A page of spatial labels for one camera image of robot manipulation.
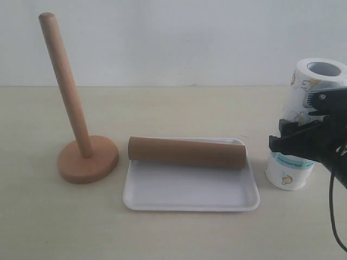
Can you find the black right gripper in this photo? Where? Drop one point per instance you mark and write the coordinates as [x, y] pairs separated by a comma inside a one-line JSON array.
[[321, 141]]

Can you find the printed white paper towel roll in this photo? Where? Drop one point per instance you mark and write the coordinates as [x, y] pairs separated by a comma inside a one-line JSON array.
[[288, 172]]

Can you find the white rectangular plastic tray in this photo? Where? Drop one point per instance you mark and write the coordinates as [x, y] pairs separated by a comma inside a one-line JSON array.
[[153, 186]]

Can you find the brown cardboard tube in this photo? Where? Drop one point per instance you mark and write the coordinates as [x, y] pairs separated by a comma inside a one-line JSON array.
[[187, 152]]

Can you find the wooden paper towel holder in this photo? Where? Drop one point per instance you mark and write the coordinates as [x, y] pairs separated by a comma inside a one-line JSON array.
[[88, 158]]

